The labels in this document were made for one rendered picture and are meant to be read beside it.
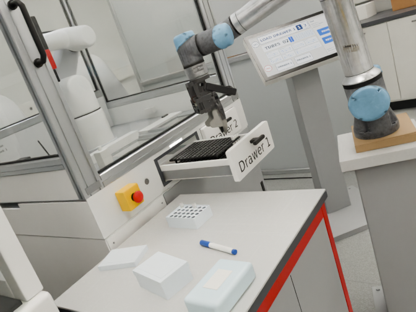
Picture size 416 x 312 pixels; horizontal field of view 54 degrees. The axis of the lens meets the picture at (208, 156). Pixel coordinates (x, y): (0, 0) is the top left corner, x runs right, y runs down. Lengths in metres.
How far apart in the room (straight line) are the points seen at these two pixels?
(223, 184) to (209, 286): 0.98
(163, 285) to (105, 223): 0.44
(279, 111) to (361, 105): 2.00
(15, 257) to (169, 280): 0.33
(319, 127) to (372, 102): 1.16
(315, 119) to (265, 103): 0.94
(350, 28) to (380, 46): 2.96
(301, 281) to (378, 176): 0.53
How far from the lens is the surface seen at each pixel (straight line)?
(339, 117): 3.11
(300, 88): 2.36
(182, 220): 1.28
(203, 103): 1.38
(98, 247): 1.42
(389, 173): 1.51
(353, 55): 1.29
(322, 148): 2.48
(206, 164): 1.40
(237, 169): 1.33
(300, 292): 1.14
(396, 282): 1.74
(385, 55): 4.24
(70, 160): 1.29
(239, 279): 0.91
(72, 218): 1.43
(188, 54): 1.38
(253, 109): 3.37
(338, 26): 1.28
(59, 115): 1.29
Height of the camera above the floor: 1.30
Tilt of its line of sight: 16 degrees down
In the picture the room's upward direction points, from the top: 19 degrees counter-clockwise
